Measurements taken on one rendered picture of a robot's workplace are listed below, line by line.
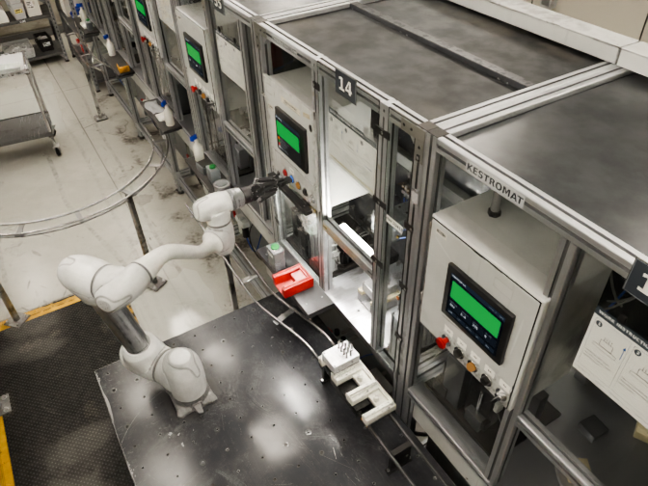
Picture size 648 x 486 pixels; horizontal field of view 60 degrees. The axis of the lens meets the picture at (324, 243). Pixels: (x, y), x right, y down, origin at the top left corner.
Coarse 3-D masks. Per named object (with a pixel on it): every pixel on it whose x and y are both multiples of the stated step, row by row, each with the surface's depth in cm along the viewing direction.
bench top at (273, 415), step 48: (192, 336) 275; (240, 336) 274; (288, 336) 273; (144, 384) 254; (240, 384) 252; (288, 384) 252; (144, 432) 235; (192, 432) 234; (240, 432) 234; (288, 432) 233; (336, 432) 233; (384, 432) 232; (144, 480) 219; (192, 480) 218; (240, 480) 218; (288, 480) 217; (336, 480) 217; (384, 480) 216; (432, 480) 216
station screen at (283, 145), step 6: (276, 120) 232; (282, 120) 227; (276, 126) 235; (288, 126) 224; (294, 132) 221; (282, 138) 234; (282, 144) 236; (288, 144) 230; (282, 150) 239; (288, 150) 232; (294, 150) 227; (288, 156) 235; (294, 156) 229; (300, 156) 224; (294, 162) 231; (300, 162) 226
